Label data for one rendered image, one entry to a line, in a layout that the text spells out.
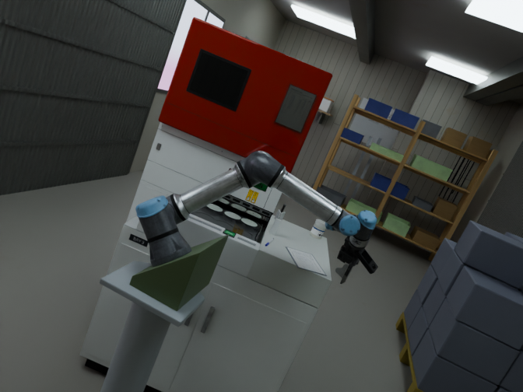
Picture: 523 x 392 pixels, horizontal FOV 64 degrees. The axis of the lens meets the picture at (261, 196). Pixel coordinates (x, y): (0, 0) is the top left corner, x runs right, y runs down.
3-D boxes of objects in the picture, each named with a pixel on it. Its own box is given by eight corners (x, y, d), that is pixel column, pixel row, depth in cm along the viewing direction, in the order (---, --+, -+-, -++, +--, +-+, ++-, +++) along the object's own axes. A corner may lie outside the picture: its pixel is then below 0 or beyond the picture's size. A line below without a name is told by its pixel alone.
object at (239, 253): (143, 223, 198) (152, 197, 195) (249, 269, 197) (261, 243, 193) (135, 229, 189) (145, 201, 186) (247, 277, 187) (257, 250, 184)
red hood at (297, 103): (193, 118, 309) (222, 38, 295) (294, 160, 307) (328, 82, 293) (156, 120, 236) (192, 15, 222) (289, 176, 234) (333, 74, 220)
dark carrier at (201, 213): (206, 201, 243) (206, 200, 243) (260, 224, 242) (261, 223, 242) (190, 215, 210) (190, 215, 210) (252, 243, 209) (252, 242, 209)
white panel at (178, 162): (141, 182, 253) (161, 120, 244) (264, 235, 251) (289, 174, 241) (138, 183, 250) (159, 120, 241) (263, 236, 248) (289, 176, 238)
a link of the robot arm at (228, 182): (138, 208, 157) (266, 145, 158) (148, 207, 172) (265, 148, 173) (152, 237, 158) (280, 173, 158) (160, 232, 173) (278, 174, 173)
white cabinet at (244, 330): (128, 309, 269) (168, 196, 250) (265, 369, 266) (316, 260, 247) (72, 369, 207) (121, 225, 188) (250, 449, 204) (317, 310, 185)
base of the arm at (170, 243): (183, 257, 143) (172, 229, 143) (145, 270, 146) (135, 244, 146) (197, 246, 158) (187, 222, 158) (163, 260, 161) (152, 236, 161)
